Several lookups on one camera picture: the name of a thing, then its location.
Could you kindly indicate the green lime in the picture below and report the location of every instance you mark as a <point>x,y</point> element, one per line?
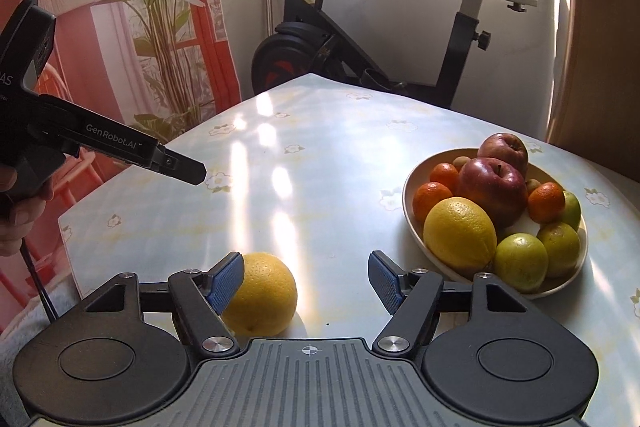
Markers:
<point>521,262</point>
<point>561,248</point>

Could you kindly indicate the wooden board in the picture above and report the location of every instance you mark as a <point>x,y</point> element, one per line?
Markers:
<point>605,57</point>

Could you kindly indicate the white fluffy cloth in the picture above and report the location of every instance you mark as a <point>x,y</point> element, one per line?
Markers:
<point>20,337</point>

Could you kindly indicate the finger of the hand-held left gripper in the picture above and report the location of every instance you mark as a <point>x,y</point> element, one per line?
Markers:
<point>182,168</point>

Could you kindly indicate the cream round plate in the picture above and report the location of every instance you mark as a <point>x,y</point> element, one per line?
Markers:
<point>560,284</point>

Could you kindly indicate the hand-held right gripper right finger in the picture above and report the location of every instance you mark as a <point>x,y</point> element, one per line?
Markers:
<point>385,283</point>

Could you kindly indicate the green apple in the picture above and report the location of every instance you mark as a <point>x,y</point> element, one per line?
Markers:
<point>574,209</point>

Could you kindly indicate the brown kiwi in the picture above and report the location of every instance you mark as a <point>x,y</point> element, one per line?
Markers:
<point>532,185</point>
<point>461,163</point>

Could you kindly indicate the black exercise bike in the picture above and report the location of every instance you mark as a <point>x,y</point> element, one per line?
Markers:
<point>300,42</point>

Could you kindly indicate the small orange tangerine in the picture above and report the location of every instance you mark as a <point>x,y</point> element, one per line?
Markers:
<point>429,205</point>
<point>444,175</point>
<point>546,203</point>

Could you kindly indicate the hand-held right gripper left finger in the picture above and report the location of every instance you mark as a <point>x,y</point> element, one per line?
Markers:
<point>227,283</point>

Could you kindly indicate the large red apple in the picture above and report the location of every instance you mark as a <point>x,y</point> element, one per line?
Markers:
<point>492,192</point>

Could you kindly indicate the person's left hand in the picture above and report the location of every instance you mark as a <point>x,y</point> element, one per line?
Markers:
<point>20,217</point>

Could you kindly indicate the dark red apple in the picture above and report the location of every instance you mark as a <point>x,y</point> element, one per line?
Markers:
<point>505,149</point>

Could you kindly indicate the yellow orange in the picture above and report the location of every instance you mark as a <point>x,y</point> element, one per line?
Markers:
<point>460,234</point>
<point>262,294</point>

